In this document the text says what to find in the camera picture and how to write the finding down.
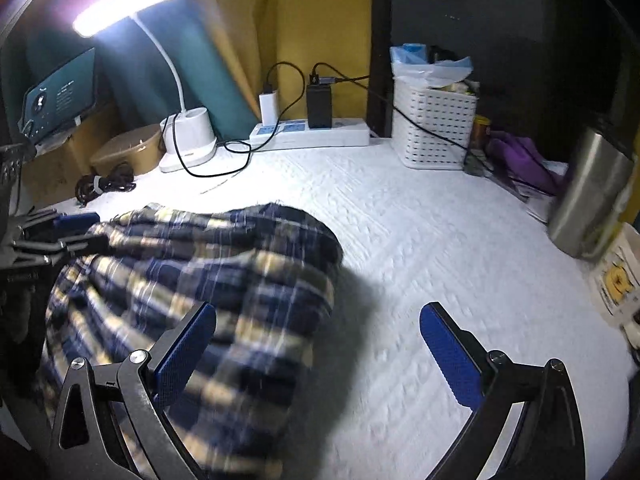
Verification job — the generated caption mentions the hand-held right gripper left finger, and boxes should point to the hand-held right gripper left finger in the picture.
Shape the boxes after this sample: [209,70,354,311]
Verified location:
[49,302,218,480]

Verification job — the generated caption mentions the round beige container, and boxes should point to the round beige container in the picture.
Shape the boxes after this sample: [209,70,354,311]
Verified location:
[90,124,166,176]

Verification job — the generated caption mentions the white mug with yellow print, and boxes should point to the white mug with yellow print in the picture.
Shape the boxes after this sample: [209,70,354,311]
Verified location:
[587,222,640,329]

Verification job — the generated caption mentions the teal curtain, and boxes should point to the teal curtain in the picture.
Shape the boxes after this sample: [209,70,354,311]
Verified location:
[95,0,258,134]

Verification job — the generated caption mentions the coiled black cable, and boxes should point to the coiled black cable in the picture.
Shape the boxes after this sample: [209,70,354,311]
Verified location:
[75,162,137,206]

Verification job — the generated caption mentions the white desk lamp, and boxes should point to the white desk lamp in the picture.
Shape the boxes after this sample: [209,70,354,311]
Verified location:
[72,0,218,175]

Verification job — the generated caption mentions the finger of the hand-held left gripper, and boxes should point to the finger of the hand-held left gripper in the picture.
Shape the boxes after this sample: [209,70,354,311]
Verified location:
[10,234,110,267]
[22,211,102,235]

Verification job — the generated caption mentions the cardboard box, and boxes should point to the cardboard box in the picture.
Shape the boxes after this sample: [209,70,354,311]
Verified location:
[22,105,122,207]

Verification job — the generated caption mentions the blue plaid pants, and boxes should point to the blue plaid pants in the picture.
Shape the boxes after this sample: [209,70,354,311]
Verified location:
[37,202,346,480]

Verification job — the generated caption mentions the steel thermos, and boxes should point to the steel thermos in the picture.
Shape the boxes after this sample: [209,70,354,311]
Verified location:
[547,127,636,261]

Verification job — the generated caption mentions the white charger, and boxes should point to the white charger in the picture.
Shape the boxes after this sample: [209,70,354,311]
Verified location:
[258,89,279,126]

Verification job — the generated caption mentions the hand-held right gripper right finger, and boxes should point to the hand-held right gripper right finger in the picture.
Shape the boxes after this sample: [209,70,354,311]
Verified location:
[419,302,587,480]

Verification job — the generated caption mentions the white plastic basket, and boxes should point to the white plastic basket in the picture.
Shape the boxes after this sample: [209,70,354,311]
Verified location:
[391,76,479,170]

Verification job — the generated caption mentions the white textured tablecloth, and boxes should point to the white textured tablecloth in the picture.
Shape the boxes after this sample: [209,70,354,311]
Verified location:
[30,140,636,480]

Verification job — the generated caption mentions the brown jar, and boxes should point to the brown jar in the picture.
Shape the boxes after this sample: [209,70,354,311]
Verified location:
[472,116,494,154]

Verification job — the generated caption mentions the black charger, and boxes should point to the black charger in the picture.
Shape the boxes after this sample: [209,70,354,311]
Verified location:
[306,85,333,130]

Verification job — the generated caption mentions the long black charger cable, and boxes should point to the long black charger cable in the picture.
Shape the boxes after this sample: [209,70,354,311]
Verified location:
[311,62,474,154]

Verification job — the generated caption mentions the stack of papers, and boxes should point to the stack of papers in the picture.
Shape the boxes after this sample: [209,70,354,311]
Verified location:
[492,160,569,224]

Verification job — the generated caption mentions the purple cloth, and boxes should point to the purple cloth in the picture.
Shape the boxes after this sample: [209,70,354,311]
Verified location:
[486,132,569,196]

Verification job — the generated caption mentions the black lamp cable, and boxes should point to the black lamp cable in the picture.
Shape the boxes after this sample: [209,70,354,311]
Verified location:
[171,114,254,179]

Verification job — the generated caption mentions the white power strip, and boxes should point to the white power strip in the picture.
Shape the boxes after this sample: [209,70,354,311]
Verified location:
[249,117,371,152]

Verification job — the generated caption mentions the clear plastic bag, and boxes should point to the clear plastic bag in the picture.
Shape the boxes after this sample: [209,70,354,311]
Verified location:
[390,44,474,93]

